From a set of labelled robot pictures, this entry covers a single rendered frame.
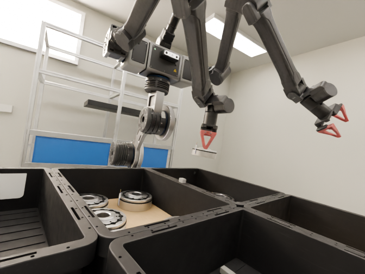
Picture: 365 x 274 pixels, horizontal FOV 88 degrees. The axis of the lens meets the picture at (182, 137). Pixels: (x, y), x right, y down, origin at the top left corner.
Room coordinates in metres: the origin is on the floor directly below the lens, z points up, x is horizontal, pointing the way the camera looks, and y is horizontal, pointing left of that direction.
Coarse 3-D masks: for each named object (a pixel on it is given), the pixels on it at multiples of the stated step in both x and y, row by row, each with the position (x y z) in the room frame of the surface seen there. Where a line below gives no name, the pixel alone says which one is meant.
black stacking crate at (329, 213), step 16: (256, 208) 0.44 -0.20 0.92; (272, 208) 0.51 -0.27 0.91; (288, 208) 0.60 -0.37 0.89; (304, 208) 0.57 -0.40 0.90; (320, 208) 0.54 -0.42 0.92; (304, 224) 0.57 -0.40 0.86; (320, 224) 0.54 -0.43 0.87; (336, 224) 0.51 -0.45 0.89; (352, 224) 0.49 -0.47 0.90; (336, 240) 0.51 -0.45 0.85; (352, 240) 0.49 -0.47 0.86
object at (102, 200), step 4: (100, 196) 0.54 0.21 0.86; (104, 196) 0.54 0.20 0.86; (100, 200) 0.51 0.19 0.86; (104, 200) 0.52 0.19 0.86; (88, 204) 0.47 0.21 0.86; (92, 204) 0.48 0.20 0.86; (96, 204) 0.48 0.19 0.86; (100, 204) 0.48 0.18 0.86; (104, 204) 0.49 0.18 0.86; (92, 208) 0.46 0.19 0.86
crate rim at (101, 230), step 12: (60, 168) 0.52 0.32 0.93; (72, 168) 0.54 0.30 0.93; (84, 168) 0.56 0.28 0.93; (96, 168) 0.58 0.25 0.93; (108, 168) 0.61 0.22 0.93; (120, 168) 0.64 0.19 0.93; (132, 168) 0.67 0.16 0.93; (144, 168) 0.70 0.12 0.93; (60, 180) 0.41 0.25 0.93; (72, 192) 0.35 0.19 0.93; (204, 192) 0.49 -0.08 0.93; (84, 204) 0.30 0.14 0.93; (228, 204) 0.42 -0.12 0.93; (96, 216) 0.27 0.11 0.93; (180, 216) 0.31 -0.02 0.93; (192, 216) 0.32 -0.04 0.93; (96, 228) 0.24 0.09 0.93; (132, 228) 0.25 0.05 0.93; (144, 228) 0.26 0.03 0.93; (108, 240) 0.22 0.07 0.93; (96, 252) 0.23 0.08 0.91
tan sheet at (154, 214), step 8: (112, 200) 0.61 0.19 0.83; (112, 208) 0.54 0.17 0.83; (120, 208) 0.55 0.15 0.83; (152, 208) 0.59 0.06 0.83; (128, 216) 0.51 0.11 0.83; (136, 216) 0.51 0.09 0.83; (144, 216) 0.52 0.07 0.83; (152, 216) 0.53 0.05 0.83; (160, 216) 0.54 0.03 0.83; (168, 216) 0.55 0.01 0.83; (128, 224) 0.47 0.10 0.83; (136, 224) 0.47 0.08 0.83; (144, 224) 0.48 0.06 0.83
